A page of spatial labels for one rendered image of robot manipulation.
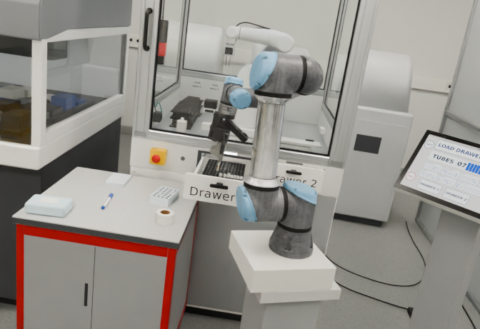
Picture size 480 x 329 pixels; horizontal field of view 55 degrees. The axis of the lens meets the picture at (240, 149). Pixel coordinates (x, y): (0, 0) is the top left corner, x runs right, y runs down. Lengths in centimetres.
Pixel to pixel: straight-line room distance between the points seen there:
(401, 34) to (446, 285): 367
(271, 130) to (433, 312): 124
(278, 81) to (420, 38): 421
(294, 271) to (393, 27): 422
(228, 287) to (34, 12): 157
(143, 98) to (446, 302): 161
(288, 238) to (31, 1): 135
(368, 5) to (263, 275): 123
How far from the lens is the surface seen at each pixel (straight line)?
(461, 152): 210
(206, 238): 235
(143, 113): 220
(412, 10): 546
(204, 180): 186
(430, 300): 227
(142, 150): 225
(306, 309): 164
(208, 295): 251
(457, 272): 217
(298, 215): 150
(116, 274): 184
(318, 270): 152
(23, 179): 231
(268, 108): 138
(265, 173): 142
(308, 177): 218
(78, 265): 187
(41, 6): 204
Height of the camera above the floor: 157
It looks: 16 degrees down
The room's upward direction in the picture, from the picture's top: 8 degrees clockwise
